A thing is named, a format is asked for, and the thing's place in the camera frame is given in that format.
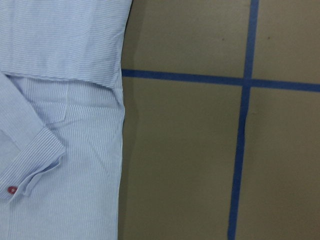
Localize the light blue striped shirt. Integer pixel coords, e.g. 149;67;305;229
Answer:
0;0;132;240

